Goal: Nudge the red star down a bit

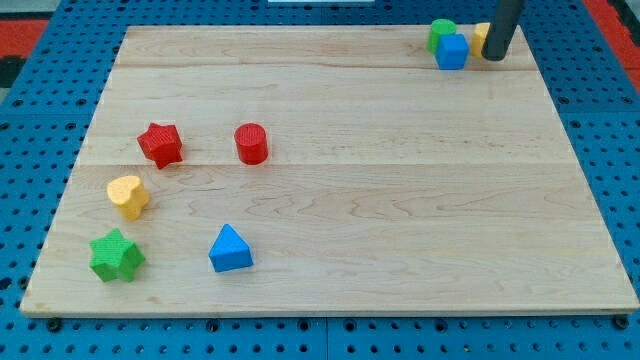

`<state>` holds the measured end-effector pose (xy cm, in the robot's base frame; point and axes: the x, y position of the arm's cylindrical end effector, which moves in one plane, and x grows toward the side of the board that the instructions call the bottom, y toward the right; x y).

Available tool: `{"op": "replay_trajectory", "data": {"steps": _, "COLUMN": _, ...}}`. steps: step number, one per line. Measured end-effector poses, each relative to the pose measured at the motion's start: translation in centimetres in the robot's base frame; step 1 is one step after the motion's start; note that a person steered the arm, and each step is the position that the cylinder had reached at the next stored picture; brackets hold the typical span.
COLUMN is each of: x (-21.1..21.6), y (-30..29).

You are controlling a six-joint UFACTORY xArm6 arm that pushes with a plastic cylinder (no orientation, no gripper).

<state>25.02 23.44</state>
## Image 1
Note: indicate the red star block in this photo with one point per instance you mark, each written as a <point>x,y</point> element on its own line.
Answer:
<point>161,144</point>

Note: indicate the green star block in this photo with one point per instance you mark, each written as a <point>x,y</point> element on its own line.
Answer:
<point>115,257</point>

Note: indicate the red cylinder block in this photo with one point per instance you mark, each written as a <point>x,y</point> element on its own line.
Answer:
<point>251,143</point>

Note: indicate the wooden board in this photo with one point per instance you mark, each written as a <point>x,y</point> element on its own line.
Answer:
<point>391,189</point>

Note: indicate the blue triangle block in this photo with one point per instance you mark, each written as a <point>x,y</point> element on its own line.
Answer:
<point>230,251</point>

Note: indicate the blue cube block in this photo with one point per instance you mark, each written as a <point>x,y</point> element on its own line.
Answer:
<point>452,52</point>

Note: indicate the yellow heart block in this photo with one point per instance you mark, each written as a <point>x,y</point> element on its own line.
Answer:
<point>128,195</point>

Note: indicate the green cylinder block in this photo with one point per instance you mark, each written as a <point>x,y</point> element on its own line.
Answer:
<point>439,28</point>

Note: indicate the yellow block behind rod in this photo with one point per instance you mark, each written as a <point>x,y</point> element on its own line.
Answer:
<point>478,39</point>

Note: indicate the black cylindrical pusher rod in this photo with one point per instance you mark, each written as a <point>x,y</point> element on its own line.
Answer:
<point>502,29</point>

